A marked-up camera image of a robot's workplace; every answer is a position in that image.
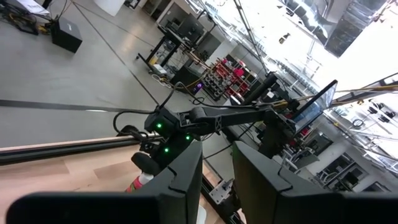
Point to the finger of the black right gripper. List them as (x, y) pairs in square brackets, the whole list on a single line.
[(144, 163)]

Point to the black desk with monitors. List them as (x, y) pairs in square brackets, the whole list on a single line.
[(186, 34)]

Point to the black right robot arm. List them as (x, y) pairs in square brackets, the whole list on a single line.
[(236, 116)]

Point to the white round pillar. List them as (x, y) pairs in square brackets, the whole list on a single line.
[(109, 6)]

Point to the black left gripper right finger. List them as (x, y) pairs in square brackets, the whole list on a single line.
[(264, 199)]

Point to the white plastic bin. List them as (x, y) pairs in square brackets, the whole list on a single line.
[(201, 216)]

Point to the black equipment stand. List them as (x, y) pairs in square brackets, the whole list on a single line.
[(259, 88)]

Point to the red parts rack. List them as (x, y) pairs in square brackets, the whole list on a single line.
[(230, 77)]

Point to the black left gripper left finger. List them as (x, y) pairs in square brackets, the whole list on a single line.
[(174, 199)]

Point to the black aluminium table frame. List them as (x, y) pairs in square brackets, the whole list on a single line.
[(62, 151)]

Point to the red paint bottle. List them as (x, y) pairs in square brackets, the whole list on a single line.
[(138, 183)]

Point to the black flat monitor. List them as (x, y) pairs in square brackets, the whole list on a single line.
[(314, 109)]

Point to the black computer tower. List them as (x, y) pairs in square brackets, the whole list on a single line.
[(66, 34)]

